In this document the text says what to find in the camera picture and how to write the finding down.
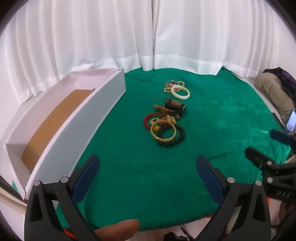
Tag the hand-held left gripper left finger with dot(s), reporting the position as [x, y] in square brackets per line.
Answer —
[86, 177]

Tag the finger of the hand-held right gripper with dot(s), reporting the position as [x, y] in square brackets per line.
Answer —
[281, 137]
[256, 156]

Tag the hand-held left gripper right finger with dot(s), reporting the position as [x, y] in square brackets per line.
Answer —
[208, 176]

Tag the long white cardboard box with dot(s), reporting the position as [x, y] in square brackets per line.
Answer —
[81, 129]

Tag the gold bangle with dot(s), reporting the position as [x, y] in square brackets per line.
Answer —
[154, 135]

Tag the green velvet cloth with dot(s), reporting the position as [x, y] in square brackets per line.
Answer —
[143, 164]

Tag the small gold ornament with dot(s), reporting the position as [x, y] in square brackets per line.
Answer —
[170, 119]

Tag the black wrist watch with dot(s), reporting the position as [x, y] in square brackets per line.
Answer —
[172, 105]

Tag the white jade bangle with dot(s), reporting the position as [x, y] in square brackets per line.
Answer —
[174, 93]

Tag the white curtain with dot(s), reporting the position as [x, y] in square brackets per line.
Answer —
[76, 37]
[208, 34]

